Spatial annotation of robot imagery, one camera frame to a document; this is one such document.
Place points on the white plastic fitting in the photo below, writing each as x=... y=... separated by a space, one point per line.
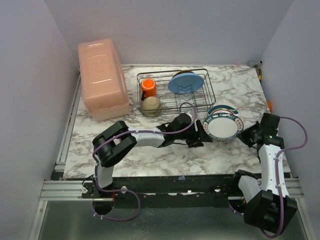
x=253 y=162

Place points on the white plate dark rim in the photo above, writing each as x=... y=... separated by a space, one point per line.
x=223 y=126

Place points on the white ceramic bowl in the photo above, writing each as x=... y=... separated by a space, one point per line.
x=151 y=106

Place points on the aluminium frame rail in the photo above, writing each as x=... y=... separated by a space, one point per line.
x=63 y=190

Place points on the white plate green red rim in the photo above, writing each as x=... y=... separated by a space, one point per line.
x=222 y=109

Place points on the yellow tool at corner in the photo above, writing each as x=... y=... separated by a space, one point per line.
x=260 y=74

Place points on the yellow patterned plate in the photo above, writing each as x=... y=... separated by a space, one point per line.
x=183 y=72

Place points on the orange clamp on wall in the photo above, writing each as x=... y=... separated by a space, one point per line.
x=269 y=105

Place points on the black mounting rail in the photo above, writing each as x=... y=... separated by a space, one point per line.
x=190 y=191

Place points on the blue plate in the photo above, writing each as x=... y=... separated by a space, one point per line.
x=185 y=83

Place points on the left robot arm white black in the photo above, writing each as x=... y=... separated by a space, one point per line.
x=113 y=144

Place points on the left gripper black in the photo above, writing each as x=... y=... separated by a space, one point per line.
x=198 y=132

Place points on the black wire dish rack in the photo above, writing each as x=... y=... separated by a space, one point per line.
x=171 y=103

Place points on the orange mug black handle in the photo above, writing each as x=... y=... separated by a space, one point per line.
x=148 y=88

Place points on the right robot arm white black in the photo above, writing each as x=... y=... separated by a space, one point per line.
x=268 y=203

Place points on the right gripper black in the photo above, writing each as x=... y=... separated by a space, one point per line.
x=249 y=135

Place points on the pink plastic storage box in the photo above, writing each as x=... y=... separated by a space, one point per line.
x=103 y=81

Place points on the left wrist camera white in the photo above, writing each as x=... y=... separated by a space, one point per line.
x=191 y=115

